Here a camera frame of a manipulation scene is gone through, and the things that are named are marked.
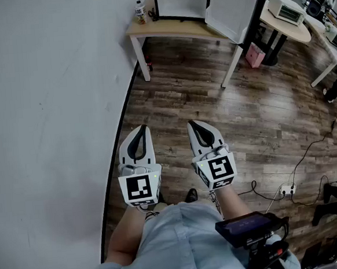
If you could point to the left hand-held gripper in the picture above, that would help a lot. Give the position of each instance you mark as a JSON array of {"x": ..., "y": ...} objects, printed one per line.
[{"x": 138, "y": 188}]

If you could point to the black mini fridge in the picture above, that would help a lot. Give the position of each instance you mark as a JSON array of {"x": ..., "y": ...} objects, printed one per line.
[{"x": 228, "y": 7}]

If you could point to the white power strip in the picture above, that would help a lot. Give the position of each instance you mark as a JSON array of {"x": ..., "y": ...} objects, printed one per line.
[{"x": 287, "y": 187}]

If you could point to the person's left forearm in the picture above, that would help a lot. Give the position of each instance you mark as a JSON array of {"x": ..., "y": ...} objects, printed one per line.
[{"x": 124, "y": 239}]

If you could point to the pink paper bag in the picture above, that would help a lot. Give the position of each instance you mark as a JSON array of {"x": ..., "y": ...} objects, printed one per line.
[{"x": 254, "y": 55}]

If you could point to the round wooden table black leg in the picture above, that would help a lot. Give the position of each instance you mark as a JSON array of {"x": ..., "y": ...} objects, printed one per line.
[{"x": 291, "y": 31}]

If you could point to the black chair base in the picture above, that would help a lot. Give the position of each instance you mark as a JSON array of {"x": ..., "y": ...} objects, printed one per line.
[{"x": 336, "y": 202}]

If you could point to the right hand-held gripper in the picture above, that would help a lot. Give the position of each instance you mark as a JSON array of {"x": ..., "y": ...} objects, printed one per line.
[{"x": 219, "y": 169}]

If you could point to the small red bottle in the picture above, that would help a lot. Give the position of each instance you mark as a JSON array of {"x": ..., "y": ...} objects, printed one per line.
[{"x": 149, "y": 64}]

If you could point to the black chest-mounted device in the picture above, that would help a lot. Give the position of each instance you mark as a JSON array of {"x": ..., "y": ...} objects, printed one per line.
[{"x": 245, "y": 226}]

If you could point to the white toaster oven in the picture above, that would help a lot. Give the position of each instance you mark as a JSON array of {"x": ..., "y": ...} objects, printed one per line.
[{"x": 286, "y": 10}]

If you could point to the person's right forearm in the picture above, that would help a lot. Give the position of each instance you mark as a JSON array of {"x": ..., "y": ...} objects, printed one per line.
[{"x": 232, "y": 201}]

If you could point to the light wooden table white legs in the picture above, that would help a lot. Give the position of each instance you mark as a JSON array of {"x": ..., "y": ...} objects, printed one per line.
[{"x": 163, "y": 28}]

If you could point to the person's light blue shirt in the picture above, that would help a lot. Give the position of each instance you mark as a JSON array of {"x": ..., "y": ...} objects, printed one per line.
[{"x": 180, "y": 246}]

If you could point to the long white table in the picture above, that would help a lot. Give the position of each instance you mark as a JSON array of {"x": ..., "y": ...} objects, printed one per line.
[{"x": 329, "y": 54}]

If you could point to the person's black shoe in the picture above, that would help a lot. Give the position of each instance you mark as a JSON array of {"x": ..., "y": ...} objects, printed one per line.
[{"x": 191, "y": 195}]

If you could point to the clear drink bottle white label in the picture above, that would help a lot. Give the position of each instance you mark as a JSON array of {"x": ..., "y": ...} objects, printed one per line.
[{"x": 140, "y": 12}]

